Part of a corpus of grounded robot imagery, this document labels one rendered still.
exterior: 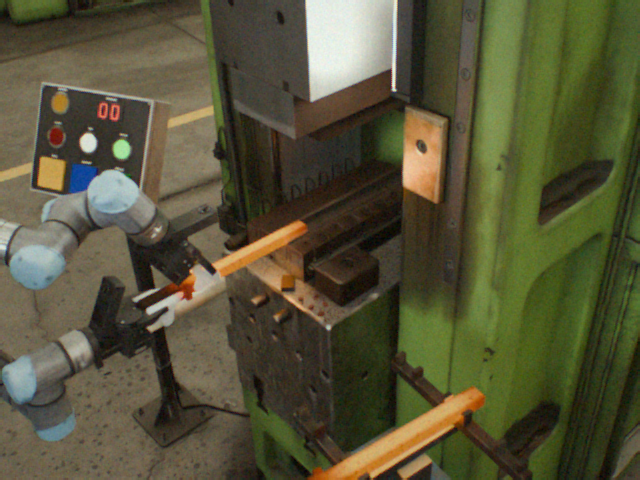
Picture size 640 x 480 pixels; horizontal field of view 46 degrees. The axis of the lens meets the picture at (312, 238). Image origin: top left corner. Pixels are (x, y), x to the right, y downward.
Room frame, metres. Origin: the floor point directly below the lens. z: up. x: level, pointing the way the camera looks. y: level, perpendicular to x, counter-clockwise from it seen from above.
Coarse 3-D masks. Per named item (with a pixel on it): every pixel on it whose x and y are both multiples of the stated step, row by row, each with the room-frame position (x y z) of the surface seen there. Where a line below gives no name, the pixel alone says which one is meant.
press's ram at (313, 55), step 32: (224, 0) 1.45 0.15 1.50; (256, 0) 1.37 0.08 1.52; (288, 0) 1.30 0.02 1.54; (320, 0) 1.29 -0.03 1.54; (352, 0) 1.33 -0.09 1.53; (384, 0) 1.39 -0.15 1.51; (224, 32) 1.46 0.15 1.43; (256, 32) 1.38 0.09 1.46; (288, 32) 1.30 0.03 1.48; (320, 32) 1.28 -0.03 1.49; (352, 32) 1.33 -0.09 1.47; (384, 32) 1.39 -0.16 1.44; (256, 64) 1.38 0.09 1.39; (288, 64) 1.31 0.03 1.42; (320, 64) 1.28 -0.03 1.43; (352, 64) 1.33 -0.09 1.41; (384, 64) 1.39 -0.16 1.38; (320, 96) 1.28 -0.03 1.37
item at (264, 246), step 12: (288, 228) 1.38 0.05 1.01; (300, 228) 1.38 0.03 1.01; (264, 240) 1.34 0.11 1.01; (276, 240) 1.34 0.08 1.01; (240, 252) 1.30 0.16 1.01; (252, 252) 1.30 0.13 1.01; (264, 252) 1.31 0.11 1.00; (216, 264) 1.26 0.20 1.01; (228, 264) 1.26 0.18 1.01; (240, 264) 1.27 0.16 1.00; (192, 276) 1.22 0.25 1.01; (168, 288) 1.18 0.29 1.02; (180, 288) 1.18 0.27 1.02; (192, 288) 1.19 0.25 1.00; (144, 300) 1.14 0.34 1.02; (156, 300) 1.14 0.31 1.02; (180, 300) 1.18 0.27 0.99; (144, 312) 1.13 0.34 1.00
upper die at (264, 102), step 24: (240, 72) 1.43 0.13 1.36; (384, 72) 1.46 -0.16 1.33; (240, 96) 1.43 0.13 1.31; (264, 96) 1.37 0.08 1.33; (288, 96) 1.31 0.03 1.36; (336, 96) 1.37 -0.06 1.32; (360, 96) 1.42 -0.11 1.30; (384, 96) 1.46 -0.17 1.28; (264, 120) 1.38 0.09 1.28; (288, 120) 1.32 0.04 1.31; (312, 120) 1.33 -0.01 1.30; (336, 120) 1.37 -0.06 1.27
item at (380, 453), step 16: (448, 400) 0.85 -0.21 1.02; (464, 400) 0.85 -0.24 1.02; (480, 400) 0.85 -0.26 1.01; (432, 416) 0.82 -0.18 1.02; (448, 416) 0.82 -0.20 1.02; (400, 432) 0.79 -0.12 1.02; (416, 432) 0.79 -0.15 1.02; (432, 432) 0.80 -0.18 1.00; (368, 448) 0.76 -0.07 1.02; (384, 448) 0.76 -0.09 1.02; (400, 448) 0.76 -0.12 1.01; (352, 464) 0.73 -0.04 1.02; (368, 464) 0.73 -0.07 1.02; (384, 464) 0.74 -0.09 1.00
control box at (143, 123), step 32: (64, 96) 1.77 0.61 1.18; (96, 96) 1.73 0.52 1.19; (128, 96) 1.70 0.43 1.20; (64, 128) 1.73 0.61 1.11; (96, 128) 1.69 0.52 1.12; (128, 128) 1.66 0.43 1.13; (160, 128) 1.68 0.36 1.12; (64, 160) 1.69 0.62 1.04; (96, 160) 1.65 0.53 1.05; (128, 160) 1.62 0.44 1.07; (160, 160) 1.66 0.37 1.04; (64, 192) 1.65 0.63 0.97
